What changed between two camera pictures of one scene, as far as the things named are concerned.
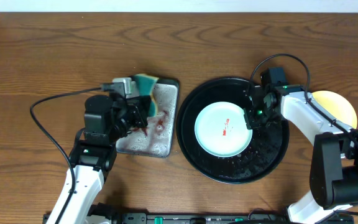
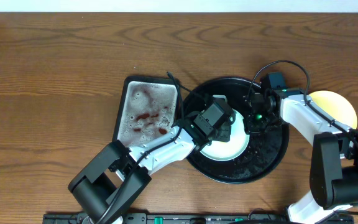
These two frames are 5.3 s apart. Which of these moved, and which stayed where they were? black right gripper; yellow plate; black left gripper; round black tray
Moved: black left gripper
Stayed: yellow plate; round black tray; black right gripper
